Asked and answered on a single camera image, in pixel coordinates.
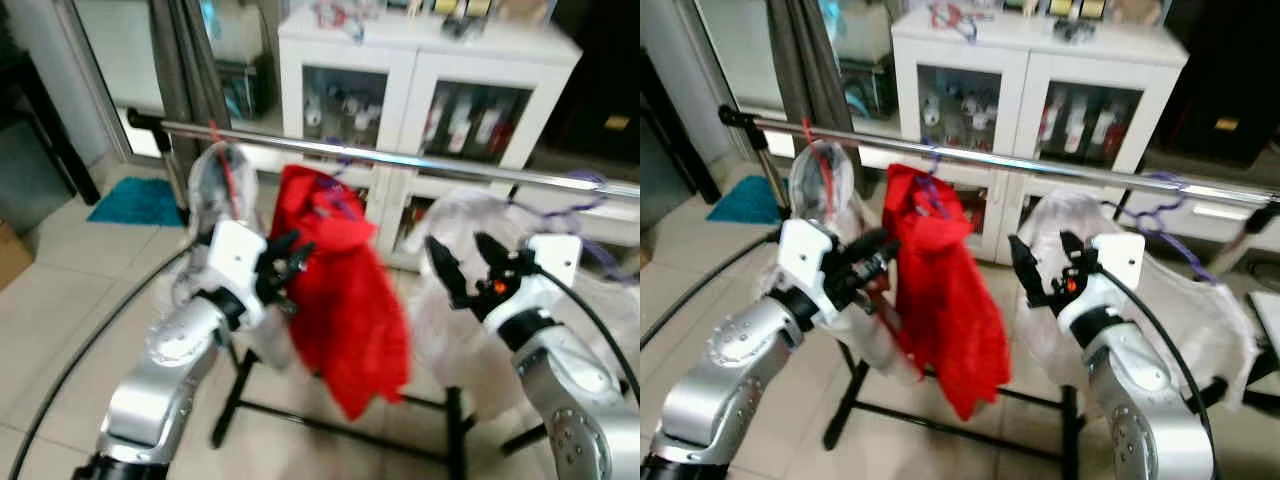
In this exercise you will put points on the brown cardboard box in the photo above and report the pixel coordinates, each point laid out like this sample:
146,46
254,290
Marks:
12,255

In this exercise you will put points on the red clothes hanger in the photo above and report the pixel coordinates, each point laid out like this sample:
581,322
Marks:
822,165
225,170

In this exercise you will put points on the white sheer garment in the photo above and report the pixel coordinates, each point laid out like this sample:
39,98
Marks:
1210,320
830,180
470,215
215,185

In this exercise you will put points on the red hooded garment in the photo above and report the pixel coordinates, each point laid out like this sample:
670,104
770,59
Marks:
945,290
340,290

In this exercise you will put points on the purple clothes hanger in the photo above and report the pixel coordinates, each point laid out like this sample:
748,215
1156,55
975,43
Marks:
340,195
935,185
1165,180
590,178

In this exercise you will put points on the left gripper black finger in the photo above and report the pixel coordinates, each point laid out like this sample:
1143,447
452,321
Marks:
868,243
302,258
285,241
882,268

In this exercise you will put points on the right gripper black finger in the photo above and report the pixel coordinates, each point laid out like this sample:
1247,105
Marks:
1030,272
493,256
450,272
1076,253

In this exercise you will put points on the black cabinet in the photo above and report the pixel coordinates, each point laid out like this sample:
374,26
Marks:
595,80
1225,80

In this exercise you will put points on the white glass-door cabinet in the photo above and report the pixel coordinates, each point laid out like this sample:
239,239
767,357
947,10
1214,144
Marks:
410,70
1030,70

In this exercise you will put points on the teal floor mat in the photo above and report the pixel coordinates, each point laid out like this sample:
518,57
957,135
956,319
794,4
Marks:
745,200
135,203

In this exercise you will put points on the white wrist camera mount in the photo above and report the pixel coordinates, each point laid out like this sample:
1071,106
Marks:
555,258
1120,258
235,265
805,265

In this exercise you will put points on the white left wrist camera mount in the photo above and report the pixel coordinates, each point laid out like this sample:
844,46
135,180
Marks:
805,265
235,265

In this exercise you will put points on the grey curtain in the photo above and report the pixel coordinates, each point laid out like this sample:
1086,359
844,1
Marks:
190,70
805,60

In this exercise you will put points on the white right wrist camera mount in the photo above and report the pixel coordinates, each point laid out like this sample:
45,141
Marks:
1120,258
555,258

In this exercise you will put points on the silver rail clothes rack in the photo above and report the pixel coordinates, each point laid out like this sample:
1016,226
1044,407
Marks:
1050,164
400,157

